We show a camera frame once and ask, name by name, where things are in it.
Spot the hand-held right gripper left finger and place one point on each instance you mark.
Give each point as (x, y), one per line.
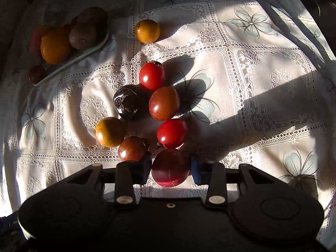
(146, 169)

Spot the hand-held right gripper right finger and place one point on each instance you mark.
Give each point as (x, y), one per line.
(195, 170)

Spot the dark red plum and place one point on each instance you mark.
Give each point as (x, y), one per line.
(170, 167)

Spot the small yellow orange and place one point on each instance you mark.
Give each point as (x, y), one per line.
(110, 132)
(147, 31)

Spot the brown tomato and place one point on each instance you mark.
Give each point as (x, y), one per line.
(132, 149)
(164, 103)

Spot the glossy black tomato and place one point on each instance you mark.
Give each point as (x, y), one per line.
(128, 104)

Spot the white plate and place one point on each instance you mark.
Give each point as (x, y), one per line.
(78, 56)

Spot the white lace floral tablecloth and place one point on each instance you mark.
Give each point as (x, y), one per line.
(236, 44)

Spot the small dark red tomato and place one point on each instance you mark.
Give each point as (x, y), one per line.
(36, 74)

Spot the large orange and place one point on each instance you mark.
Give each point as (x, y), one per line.
(55, 46)

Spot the red-orange fruit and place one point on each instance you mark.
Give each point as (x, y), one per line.
(35, 40)

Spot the dark brown cushion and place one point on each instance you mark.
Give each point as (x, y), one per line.
(312, 2)

